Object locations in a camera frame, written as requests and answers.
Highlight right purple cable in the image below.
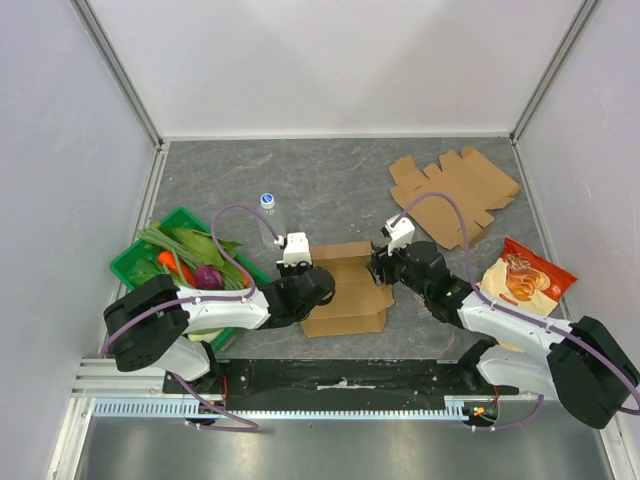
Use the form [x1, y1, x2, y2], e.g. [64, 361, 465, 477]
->
[397, 192, 640, 434]

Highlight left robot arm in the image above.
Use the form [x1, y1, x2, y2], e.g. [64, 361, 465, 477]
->
[103, 267, 336, 393]

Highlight red snack bag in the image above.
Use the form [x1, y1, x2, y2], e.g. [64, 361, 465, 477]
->
[497, 238, 577, 316]

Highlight brown cardboard box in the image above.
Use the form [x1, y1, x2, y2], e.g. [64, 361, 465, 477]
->
[301, 241, 394, 338]

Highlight grey cable duct rail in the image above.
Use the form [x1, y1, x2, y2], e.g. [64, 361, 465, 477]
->
[93, 398, 478, 421]

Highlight beige cassava chips bag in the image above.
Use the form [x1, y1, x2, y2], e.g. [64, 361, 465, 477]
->
[474, 257, 561, 351]

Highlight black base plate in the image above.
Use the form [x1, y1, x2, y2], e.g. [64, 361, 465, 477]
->
[189, 359, 518, 412]

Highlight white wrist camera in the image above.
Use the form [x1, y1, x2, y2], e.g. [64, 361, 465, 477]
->
[273, 232, 312, 267]
[382, 215, 415, 256]

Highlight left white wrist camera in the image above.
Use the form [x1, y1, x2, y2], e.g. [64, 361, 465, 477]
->
[273, 232, 312, 267]

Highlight orange carrot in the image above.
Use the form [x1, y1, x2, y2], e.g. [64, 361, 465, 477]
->
[156, 250, 195, 287]

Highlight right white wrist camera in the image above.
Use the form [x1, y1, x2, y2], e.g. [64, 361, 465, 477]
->
[382, 215, 415, 256]

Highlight green leafy vegetable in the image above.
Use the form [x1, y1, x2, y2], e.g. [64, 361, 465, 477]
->
[127, 227, 246, 346]

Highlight green long beans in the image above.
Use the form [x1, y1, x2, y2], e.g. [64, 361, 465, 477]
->
[137, 222, 246, 341]

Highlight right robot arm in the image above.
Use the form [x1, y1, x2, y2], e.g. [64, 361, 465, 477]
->
[367, 241, 639, 429]

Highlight purple cable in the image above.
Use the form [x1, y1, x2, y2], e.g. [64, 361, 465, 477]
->
[397, 192, 640, 434]
[102, 202, 281, 432]

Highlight purple onion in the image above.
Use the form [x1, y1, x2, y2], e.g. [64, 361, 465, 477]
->
[194, 265, 224, 290]

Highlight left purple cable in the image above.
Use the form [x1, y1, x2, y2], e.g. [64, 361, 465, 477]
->
[102, 202, 281, 432]

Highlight clear plastic water bottle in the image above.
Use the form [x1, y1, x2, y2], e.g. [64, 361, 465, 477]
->
[258, 192, 286, 250]

